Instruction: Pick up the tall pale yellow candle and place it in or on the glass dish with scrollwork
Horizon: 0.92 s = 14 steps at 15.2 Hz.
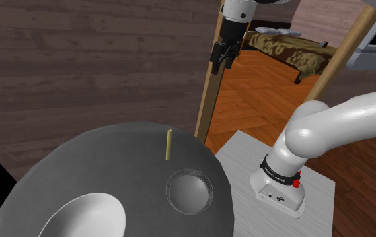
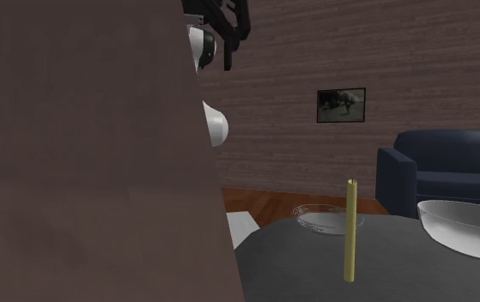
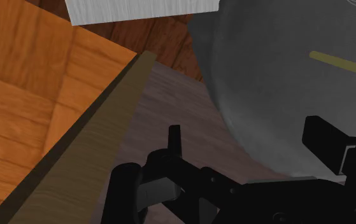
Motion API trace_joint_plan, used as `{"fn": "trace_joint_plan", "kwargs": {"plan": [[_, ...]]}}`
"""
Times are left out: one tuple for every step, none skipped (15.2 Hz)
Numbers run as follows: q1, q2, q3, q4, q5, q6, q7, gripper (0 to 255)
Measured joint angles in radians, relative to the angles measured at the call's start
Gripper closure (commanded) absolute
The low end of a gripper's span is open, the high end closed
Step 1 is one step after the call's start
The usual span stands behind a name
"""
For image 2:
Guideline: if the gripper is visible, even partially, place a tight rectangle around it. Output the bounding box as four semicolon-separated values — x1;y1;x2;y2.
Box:
180;0;252;72

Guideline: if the brown robot stand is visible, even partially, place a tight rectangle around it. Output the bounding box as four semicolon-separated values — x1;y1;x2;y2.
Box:
0;0;246;302

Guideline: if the clear glass plate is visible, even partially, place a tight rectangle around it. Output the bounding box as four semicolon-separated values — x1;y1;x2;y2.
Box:
292;203;365;236

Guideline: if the tall yellow cylinder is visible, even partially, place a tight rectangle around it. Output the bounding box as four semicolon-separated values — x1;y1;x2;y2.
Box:
343;178;359;283

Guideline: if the dark grey table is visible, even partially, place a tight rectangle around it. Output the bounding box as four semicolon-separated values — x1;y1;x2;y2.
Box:
234;211;480;302

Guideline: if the dark blue sofa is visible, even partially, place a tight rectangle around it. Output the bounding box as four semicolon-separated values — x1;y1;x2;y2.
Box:
374;128;480;220

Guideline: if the white bowl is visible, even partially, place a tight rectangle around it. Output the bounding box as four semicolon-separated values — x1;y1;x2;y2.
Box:
416;199;480;263

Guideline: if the dark framed wall picture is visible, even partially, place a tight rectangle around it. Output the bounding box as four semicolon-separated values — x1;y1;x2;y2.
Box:
316;87;367;124

